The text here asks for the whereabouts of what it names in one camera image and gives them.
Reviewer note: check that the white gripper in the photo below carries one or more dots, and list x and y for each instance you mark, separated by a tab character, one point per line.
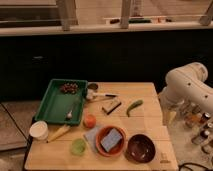
169	100

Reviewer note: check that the green pepper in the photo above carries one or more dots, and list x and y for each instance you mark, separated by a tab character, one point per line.
133	105

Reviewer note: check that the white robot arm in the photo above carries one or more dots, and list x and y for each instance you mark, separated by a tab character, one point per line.
186	83

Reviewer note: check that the dark purple bowl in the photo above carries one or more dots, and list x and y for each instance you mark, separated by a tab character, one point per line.
140	149

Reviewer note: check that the orange terracotta bowl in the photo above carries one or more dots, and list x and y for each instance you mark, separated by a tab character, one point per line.
115	151

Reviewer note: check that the spice jar rack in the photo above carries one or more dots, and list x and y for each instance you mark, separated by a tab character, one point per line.
197	120

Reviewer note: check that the blue sponge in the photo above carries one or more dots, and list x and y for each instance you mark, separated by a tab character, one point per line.
111	139

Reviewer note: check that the dark wooden block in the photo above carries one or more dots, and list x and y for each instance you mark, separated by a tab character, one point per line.
111	106

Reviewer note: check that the orange tomato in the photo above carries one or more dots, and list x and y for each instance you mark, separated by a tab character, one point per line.
89	121

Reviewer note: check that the small dark round dish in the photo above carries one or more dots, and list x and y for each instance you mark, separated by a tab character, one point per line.
93	86

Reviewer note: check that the grey-blue cloth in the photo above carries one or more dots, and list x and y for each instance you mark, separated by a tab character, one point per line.
90	137

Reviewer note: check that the small green cup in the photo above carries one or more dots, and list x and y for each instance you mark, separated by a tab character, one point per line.
78	147

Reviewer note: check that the small metal spoon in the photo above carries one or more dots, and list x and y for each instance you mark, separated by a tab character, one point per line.
69	114

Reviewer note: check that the bunch of dark grapes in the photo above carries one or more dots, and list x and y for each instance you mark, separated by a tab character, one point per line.
69	88

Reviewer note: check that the green plastic tray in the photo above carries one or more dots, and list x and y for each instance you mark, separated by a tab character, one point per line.
55	105

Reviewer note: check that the white cup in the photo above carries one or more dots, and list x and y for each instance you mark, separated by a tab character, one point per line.
39	130

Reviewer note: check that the yellow wooden-handled tool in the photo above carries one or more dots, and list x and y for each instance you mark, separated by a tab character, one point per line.
59	132

